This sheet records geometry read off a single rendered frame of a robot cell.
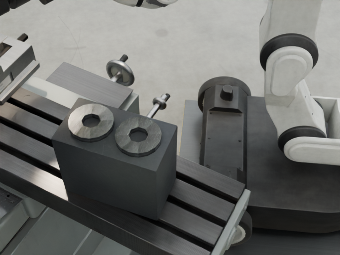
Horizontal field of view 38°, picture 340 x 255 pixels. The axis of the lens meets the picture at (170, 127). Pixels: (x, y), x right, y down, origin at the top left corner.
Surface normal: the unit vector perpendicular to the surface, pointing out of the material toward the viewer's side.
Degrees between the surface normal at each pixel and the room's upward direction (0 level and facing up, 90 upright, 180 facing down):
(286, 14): 90
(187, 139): 0
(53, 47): 0
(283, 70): 90
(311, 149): 90
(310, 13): 90
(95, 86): 0
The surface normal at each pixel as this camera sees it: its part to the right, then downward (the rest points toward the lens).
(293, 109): -0.10, 0.77
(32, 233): 0.88, 0.37
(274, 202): 0.01, -0.64
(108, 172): -0.34, 0.72
